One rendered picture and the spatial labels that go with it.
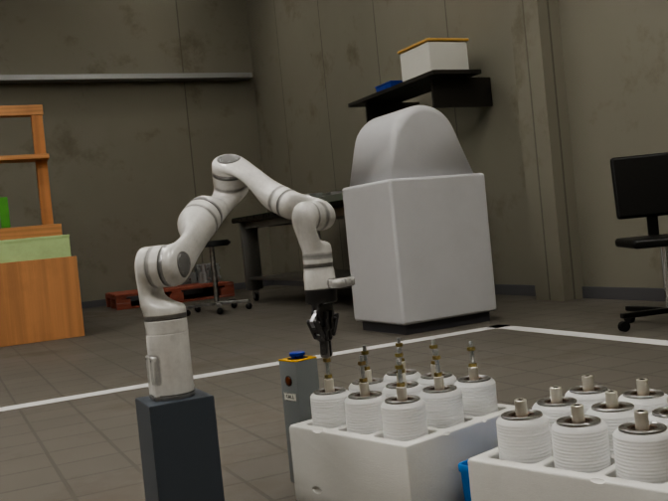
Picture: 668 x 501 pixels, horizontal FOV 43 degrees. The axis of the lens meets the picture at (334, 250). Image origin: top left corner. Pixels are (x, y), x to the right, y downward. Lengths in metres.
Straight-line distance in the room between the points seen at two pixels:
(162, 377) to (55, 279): 5.09
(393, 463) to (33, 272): 5.35
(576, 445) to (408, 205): 3.40
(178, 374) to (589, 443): 0.85
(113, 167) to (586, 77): 6.39
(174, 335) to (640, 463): 0.96
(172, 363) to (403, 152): 3.22
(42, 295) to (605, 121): 4.29
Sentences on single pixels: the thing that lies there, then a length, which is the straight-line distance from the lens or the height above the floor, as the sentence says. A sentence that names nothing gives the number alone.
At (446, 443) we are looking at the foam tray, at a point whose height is 0.16.
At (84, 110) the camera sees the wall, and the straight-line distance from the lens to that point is 10.73.
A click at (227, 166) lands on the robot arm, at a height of 0.81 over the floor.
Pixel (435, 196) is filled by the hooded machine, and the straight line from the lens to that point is 4.93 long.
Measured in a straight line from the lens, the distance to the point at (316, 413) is 2.00.
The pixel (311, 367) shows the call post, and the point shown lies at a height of 0.29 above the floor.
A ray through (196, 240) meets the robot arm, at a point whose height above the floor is 0.63.
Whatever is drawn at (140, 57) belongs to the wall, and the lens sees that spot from 11.00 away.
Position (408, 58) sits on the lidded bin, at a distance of 6.71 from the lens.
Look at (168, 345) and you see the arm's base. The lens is 1.85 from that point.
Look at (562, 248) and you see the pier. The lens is 5.97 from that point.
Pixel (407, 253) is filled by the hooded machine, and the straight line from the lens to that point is 4.80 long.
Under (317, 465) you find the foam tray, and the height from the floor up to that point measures 0.10.
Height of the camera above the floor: 0.62
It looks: 1 degrees down
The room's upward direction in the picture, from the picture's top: 6 degrees counter-clockwise
